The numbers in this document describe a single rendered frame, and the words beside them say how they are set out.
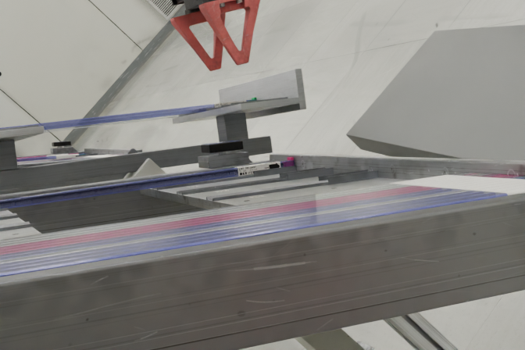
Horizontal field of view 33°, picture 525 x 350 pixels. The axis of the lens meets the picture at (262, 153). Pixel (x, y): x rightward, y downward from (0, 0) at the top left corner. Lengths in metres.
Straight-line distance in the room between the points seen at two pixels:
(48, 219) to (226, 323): 0.68
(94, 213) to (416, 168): 0.47
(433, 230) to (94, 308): 0.22
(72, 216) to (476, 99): 0.56
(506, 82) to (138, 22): 7.79
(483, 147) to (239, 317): 0.66
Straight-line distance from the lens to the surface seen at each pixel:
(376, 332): 2.24
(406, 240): 0.57
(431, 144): 1.24
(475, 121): 1.20
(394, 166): 0.94
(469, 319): 2.02
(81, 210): 1.19
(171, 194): 1.05
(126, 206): 1.20
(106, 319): 0.51
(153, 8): 8.96
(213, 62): 1.09
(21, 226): 0.86
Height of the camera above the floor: 1.10
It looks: 17 degrees down
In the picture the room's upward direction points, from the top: 47 degrees counter-clockwise
